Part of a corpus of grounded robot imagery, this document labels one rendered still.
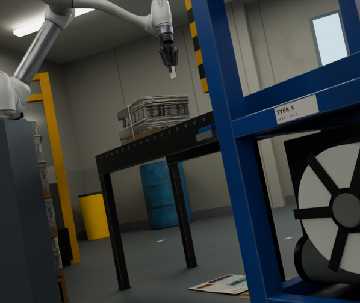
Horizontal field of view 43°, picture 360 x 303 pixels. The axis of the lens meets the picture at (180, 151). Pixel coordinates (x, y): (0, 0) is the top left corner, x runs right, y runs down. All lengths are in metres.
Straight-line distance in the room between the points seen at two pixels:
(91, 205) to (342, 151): 5.84
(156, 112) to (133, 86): 4.97
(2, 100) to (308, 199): 1.61
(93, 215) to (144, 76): 2.31
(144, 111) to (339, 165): 1.43
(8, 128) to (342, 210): 1.63
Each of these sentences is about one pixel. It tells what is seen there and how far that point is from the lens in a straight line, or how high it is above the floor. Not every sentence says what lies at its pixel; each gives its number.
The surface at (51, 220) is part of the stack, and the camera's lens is 2.81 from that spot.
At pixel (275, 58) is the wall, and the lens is 6.81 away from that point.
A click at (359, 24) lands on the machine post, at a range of 2.24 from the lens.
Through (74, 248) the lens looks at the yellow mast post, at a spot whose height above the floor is 0.14.
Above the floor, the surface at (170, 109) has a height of 0.95.
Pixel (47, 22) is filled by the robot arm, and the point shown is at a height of 1.55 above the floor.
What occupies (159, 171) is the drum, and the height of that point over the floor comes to 0.78.
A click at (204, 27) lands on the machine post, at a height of 1.02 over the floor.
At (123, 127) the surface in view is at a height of 0.93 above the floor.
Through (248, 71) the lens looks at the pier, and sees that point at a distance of 6.59.
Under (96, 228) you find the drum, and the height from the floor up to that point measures 0.15.
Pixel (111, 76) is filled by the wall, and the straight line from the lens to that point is 7.69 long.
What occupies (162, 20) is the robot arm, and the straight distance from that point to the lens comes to 2.56.
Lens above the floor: 0.52
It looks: 4 degrees up
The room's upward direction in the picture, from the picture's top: 11 degrees counter-clockwise
